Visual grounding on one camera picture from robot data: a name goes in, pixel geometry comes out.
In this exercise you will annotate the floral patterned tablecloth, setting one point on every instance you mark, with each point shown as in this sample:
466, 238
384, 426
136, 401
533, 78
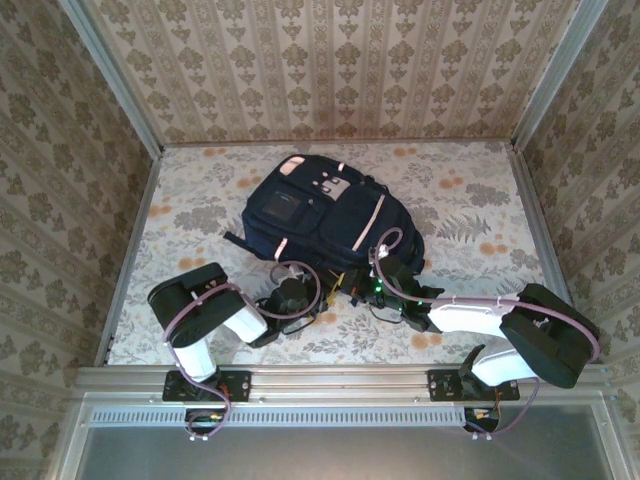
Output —
200, 200

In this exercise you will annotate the aluminium frame post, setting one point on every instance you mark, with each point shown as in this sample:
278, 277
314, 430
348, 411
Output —
115, 75
556, 75

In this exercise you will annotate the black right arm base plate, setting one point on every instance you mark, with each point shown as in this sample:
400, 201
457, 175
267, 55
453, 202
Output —
440, 387

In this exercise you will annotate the aluminium side rail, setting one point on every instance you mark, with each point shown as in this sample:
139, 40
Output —
141, 210
535, 210

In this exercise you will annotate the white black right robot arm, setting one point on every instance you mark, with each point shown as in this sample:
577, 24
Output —
465, 317

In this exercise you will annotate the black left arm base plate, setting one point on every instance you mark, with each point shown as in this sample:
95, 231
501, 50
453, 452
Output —
240, 385

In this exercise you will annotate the grey metal panel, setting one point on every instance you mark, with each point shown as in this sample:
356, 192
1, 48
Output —
325, 455

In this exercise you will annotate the navy blue backpack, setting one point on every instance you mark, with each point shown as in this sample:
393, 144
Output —
310, 215

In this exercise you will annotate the aluminium mounting rail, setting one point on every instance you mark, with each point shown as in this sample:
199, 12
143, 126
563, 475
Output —
340, 385

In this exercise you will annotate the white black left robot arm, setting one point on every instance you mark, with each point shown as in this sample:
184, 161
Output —
195, 360

